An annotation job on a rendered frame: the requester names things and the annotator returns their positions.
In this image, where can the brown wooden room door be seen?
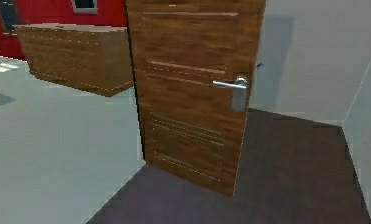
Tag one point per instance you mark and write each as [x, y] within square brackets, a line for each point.
[189, 100]

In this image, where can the brown wooden cabinet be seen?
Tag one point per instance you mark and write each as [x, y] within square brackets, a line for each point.
[79, 56]

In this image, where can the grey framed window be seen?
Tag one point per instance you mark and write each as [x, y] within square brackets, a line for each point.
[84, 4]

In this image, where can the dark framed wall picture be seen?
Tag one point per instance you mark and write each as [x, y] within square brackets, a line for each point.
[7, 14]

